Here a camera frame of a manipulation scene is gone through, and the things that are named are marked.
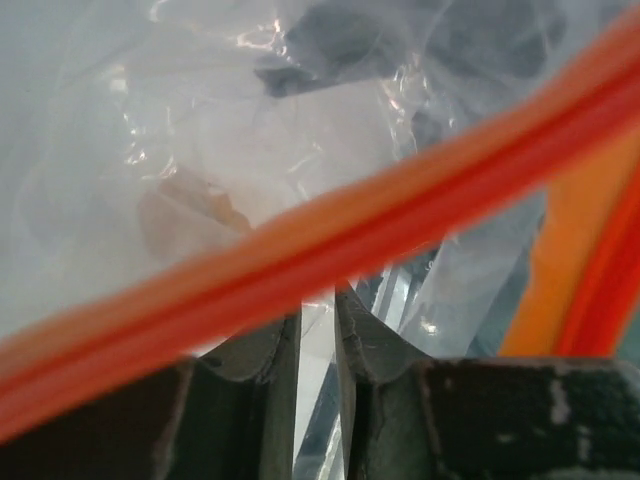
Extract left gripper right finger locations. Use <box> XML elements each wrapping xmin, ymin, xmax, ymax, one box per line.
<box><xmin>334</xmin><ymin>289</ymin><xmax>639</xmax><ymax>479</ymax></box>

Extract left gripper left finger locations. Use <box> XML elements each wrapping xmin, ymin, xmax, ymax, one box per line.
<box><xmin>1</xmin><ymin>313</ymin><xmax>301</xmax><ymax>479</ymax></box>

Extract clear zip top bag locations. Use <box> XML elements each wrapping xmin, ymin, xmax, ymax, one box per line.
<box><xmin>1</xmin><ymin>1</ymin><xmax>639</xmax><ymax>479</ymax></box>

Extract fake orange carrot pieces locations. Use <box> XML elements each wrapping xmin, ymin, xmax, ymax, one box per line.
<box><xmin>138</xmin><ymin>168</ymin><xmax>252</xmax><ymax>260</ymax></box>

